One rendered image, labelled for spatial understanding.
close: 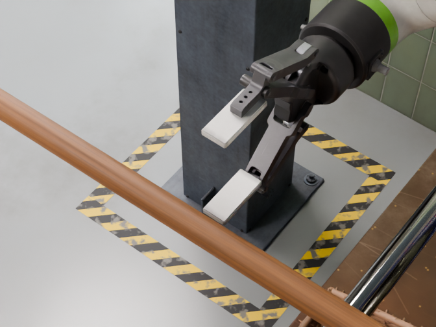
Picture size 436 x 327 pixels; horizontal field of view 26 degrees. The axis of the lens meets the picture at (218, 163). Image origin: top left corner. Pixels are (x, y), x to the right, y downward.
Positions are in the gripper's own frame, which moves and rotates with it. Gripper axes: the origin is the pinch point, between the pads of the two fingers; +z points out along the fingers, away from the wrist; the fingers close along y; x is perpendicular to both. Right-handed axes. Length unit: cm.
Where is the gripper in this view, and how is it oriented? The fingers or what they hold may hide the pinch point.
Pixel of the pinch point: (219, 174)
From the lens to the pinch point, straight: 97.6
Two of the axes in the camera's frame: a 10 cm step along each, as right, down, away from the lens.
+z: -6.1, 6.3, -4.8
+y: 0.0, 6.0, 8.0
